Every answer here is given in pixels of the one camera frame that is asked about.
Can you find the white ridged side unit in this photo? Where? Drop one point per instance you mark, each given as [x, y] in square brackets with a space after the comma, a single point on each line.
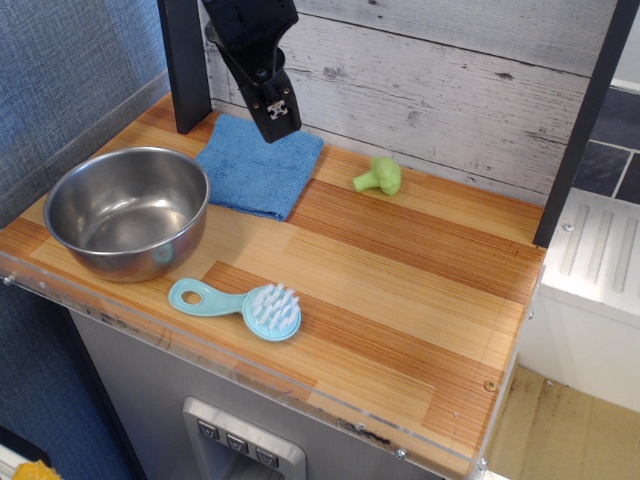
[583, 325]

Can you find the blue towel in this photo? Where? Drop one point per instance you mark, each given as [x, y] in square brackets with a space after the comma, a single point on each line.
[251, 176]

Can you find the yellow object at corner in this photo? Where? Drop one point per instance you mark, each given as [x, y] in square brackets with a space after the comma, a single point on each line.
[35, 471]

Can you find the green toy broccoli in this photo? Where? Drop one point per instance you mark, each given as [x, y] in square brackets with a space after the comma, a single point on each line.
[384, 173]

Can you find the silver dispenser button panel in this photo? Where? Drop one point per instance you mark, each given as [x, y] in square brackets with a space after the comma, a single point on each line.
[227, 447]

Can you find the light blue scrub brush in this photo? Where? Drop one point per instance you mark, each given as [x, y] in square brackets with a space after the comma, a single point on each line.
[271, 312]

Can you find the stainless steel bowl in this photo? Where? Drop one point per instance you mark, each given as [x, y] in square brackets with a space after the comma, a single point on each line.
[130, 215]

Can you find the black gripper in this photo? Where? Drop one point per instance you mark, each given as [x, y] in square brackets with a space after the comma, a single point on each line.
[247, 34]

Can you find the dark frame post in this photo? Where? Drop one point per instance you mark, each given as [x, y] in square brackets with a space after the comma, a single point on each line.
[612, 48]
[185, 59]

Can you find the dark right frame post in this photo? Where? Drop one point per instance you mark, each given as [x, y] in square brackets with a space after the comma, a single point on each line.
[612, 48]

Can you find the dark left frame post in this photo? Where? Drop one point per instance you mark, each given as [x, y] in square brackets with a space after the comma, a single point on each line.
[185, 59]

